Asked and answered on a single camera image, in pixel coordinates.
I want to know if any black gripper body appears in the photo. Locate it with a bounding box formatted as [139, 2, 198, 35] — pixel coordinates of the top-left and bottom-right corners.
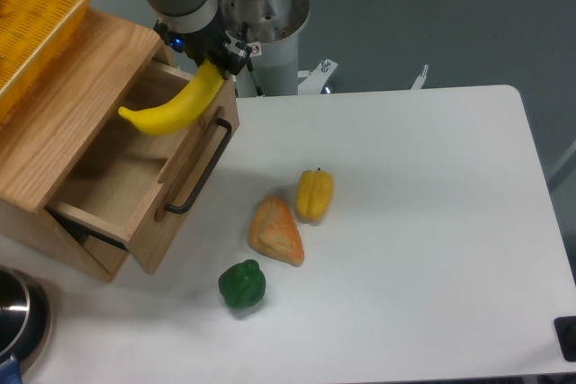
[153, 10, 250, 76]

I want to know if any yellow toy banana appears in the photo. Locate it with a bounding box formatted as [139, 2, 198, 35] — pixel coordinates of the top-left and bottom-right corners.
[117, 60, 224, 136]

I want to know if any open wooden top drawer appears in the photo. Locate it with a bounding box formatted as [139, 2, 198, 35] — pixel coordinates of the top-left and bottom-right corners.
[47, 81, 239, 273]

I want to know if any wooden drawer cabinet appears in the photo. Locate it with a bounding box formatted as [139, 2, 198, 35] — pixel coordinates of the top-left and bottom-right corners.
[1, 9, 164, 281]

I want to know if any yellow toy bell pepper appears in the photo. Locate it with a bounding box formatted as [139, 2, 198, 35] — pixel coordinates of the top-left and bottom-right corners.
[295, 168, 335, 222]

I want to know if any yellow plastic basket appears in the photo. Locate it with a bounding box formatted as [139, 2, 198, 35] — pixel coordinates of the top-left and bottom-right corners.
[1, 0, 91, 119]

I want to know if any orange toy bread wedge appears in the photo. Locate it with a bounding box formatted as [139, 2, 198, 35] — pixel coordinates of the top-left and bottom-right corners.
[247, 196, 305, 267]

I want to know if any green toy bell pepper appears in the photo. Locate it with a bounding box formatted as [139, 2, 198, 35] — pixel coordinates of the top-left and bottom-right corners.
[218, 259, 266, 309]

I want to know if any steel pot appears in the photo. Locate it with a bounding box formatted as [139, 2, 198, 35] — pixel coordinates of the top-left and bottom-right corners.
[1, 266, 53, 381]

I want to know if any blue object at corner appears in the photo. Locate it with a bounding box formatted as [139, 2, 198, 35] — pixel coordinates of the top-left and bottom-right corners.
[0, 355, 23, 384]

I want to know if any black device at table edge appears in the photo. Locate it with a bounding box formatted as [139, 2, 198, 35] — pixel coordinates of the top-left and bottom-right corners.
[553, 316, 576, 362]

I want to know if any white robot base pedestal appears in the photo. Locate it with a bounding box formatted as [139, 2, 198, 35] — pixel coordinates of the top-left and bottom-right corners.
[219, 0, 310, 98]

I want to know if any white table mounting bracket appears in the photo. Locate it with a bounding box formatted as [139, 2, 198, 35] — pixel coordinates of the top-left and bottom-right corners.
[298, 58, 338, 95]

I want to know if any black drawer handle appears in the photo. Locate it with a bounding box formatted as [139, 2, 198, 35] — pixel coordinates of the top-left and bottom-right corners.
[165, 117, 233, 215]

